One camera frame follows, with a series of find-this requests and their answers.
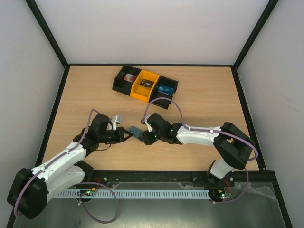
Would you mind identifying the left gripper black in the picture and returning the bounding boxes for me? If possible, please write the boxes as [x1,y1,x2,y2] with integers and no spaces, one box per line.
[98,127,133,144]

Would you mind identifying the teal leather card holder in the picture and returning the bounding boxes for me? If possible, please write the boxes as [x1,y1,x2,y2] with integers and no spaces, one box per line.
[129,126,143,142]

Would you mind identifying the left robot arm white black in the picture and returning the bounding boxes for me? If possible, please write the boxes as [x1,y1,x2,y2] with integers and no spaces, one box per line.
[7,114,133,219]

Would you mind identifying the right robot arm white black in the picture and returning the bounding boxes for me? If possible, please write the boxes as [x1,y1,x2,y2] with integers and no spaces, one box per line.
[140,113,254,186]

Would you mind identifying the blue card in bin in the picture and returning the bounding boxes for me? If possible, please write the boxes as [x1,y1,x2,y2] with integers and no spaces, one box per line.
[157,85,173,95]

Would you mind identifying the dark card in yellow bin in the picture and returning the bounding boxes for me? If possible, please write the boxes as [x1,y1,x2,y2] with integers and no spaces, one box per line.
[140,79,154,88]

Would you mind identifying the red white card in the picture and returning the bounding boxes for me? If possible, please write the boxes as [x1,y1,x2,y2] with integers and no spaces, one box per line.
[123,73,136,83]

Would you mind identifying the yellow storage bin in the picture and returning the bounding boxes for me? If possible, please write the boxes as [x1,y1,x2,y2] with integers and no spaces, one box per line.
[130,70,160,102]

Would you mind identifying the left black storage bin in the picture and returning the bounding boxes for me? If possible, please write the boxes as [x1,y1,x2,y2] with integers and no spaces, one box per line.
[112,65,141,96]

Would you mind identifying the black storage bin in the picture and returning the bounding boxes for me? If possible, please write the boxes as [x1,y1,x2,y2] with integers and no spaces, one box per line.
[149,76,178,102]
[112,65,141,96]

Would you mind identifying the right black storage bin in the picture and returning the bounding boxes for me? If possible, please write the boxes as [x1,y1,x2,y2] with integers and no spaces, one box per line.
[149,76,178,102]

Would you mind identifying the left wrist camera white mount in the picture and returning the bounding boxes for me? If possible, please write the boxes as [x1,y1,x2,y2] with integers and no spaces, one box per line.
[110,114,122,130]

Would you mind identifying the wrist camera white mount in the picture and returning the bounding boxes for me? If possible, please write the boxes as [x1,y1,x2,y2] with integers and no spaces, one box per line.
[110,114,122,130]
[141,115,153,132]

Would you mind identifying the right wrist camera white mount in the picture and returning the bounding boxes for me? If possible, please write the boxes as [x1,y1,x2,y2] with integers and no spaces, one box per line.
[141,115,153,132]

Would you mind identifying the white slotted cable duct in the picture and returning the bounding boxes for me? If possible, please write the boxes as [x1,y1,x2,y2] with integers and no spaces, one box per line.
[56,189,209,199]

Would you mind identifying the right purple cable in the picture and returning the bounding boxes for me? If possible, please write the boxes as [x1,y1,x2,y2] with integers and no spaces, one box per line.
[142,96,259,205]

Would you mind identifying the black mounting rail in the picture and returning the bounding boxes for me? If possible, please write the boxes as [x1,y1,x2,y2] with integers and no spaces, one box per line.
[22,168,276,188]

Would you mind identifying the black enclosure frame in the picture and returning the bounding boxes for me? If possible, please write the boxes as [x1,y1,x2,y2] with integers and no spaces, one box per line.
[4,0,294,228]

